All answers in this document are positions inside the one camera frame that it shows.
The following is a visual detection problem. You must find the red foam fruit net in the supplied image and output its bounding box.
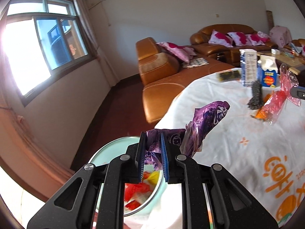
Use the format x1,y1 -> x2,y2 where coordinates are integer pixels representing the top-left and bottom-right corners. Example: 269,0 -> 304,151
124,182 -> 152,211

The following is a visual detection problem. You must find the yellow plastic wrapper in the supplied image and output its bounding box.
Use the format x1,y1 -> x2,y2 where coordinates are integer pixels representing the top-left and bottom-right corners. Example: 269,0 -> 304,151
143,171 -> 160,186

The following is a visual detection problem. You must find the pink plastic bag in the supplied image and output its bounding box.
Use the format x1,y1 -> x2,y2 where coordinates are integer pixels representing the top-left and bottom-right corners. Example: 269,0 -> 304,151
264,64 -> 301,125

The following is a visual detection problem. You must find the purple snack wrapper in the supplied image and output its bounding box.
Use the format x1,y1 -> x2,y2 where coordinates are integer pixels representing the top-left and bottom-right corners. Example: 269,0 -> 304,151
145,101 -> 230,170

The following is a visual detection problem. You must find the mint green trash bin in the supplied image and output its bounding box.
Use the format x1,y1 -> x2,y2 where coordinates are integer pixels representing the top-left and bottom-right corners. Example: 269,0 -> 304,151
89,136 -> 166,217

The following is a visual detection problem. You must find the wooden coffee table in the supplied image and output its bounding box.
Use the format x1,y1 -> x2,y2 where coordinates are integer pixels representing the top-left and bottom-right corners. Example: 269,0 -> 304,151
258,51 -> 304,76

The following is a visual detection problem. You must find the blue Look milk carton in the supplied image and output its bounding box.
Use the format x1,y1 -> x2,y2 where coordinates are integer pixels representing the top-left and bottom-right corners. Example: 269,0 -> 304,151
258,55 -> 278,88

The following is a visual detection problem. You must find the orange snack wrapper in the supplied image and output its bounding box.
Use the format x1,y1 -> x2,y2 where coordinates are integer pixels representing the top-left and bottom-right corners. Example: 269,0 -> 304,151
250,93 -> 272,122

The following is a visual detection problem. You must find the black foam fruit net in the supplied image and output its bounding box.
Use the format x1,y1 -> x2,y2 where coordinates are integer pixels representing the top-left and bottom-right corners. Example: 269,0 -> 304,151
247,80 -> 264,110

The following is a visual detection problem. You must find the white box on coffee table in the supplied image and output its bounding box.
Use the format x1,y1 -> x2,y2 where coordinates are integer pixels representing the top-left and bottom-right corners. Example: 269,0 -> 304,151
271,49 -> 281,55

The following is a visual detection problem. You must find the brown leather armchair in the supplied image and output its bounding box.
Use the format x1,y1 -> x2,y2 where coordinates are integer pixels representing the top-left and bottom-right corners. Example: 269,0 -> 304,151
284,38 -> 305,57

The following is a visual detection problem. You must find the tall white milk carton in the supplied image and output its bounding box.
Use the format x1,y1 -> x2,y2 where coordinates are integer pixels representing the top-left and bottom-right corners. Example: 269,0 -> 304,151
239,49 -> 258,87

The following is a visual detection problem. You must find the pink white pillow right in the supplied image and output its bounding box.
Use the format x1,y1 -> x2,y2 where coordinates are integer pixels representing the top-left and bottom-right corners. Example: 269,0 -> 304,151
246,31 -> 270,46

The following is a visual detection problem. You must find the pink white pillow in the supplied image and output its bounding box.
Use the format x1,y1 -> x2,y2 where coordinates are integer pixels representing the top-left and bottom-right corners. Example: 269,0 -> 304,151
228,31 -> 252,47
208,30 -> 233,48
246,31 -> 270,46

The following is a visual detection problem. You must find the pink white pillow middle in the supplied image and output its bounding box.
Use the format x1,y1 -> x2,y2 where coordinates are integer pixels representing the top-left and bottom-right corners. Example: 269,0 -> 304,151
228,31 -> 252,47

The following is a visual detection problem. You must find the brown leather back sofa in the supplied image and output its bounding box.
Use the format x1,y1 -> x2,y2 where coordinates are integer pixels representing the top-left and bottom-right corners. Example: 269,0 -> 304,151
190,24 -> 278,66

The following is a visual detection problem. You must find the brown leather chaise sofa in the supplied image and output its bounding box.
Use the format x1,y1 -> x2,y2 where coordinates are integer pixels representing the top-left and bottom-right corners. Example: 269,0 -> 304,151
136,37 -> 234,123

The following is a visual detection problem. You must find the pink white pillow left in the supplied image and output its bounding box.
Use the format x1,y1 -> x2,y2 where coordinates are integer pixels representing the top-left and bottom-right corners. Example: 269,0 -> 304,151
208,30 -> 233,48

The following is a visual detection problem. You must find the checkered cushion mat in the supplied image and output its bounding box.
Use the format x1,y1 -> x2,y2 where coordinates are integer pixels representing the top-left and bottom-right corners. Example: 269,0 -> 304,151
182,57 -> 209,68

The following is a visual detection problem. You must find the pink pillow on chaise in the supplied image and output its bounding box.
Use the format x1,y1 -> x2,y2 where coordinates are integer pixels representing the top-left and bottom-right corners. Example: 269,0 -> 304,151
157,42 -> 197,63

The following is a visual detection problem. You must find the beige curtain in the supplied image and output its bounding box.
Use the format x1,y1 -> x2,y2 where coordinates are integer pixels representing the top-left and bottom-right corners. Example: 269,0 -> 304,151
73,0 -> 119,87

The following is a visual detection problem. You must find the window with dark frame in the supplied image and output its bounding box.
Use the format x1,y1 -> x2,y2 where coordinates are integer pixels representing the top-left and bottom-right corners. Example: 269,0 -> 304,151
2,0 -> 94,106

